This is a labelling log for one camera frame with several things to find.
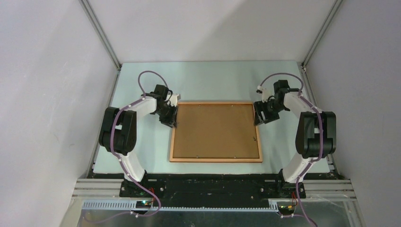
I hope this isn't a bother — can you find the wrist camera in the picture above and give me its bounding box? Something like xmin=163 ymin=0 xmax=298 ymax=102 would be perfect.
xmin=256 ymin=85 xmax=272 ymax=103
xmin=167 ymin=94 xmax=181 ymax=107

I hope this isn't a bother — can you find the purple cable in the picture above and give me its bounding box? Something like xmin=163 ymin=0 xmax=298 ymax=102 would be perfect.
xmin=108 ymin=70 xmax=170 ymax=218
xmin=259 ymin=72 xmax=323 ymax=226

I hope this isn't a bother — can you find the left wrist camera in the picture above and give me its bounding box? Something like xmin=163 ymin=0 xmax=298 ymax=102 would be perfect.
xmin=167 ymin=94 xmax=181 ymax=107

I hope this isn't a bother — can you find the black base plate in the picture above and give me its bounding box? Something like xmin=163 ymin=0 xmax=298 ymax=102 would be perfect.
xmin=119 ymin=174 xmax=306 ymax=209

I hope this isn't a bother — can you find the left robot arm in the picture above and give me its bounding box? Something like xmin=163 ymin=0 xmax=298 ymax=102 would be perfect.
xmin=98 ymin=85 xmax=181 ymax=197

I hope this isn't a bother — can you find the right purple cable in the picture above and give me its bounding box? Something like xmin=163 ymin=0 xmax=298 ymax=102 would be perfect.
xmin=259 ymin=72 xmax=323 ymax=226

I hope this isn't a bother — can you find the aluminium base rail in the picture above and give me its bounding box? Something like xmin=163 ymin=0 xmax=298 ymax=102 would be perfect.
xmin=71 ymin=179 xmax=357 ymax=201

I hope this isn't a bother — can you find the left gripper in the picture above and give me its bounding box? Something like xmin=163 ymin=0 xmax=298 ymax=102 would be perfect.
xmin=156 ymin=104 xmax=179 ymax=129

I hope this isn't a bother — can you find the right aluminium corner post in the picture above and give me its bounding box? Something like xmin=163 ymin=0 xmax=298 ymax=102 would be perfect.
xmin=301 ymin=0 xmax=344 ymax=71

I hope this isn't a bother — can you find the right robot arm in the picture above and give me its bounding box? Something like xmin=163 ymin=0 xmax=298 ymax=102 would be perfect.
xmin=253 ymin=80 xmax=337 ymax=198

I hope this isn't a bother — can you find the left aluminium corner post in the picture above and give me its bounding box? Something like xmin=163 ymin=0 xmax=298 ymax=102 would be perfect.
xmin=79 ymin=0 xmax=122 ymax=71

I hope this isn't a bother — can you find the aluminium corner post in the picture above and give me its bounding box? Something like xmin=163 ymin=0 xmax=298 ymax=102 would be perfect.
xmin=79 ymin=0 xmax=122 ymax=71
xmin=301 ymin=0 xmax=344 ymax=71

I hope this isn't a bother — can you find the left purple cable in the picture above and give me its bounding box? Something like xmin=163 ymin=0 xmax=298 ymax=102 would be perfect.
xmin=108 ymin=70 xmax=170 ymax=218

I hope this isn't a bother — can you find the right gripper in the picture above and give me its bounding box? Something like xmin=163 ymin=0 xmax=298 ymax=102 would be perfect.
xmin=253 ymin=99 xmax=287 ymax=126

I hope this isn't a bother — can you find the grey slotted cable duct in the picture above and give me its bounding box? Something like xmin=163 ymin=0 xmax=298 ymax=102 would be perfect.
xmin=82 ymin=200 xmax=279 ymax=212

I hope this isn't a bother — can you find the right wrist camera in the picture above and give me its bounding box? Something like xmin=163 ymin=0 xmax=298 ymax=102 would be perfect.
xmin=256 ymin=85 xmax=272 ymax=103

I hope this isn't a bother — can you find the wooden picture frame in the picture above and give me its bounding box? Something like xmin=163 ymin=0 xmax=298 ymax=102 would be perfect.
xmin=169 ymin=101 xmax=264 ymax=164

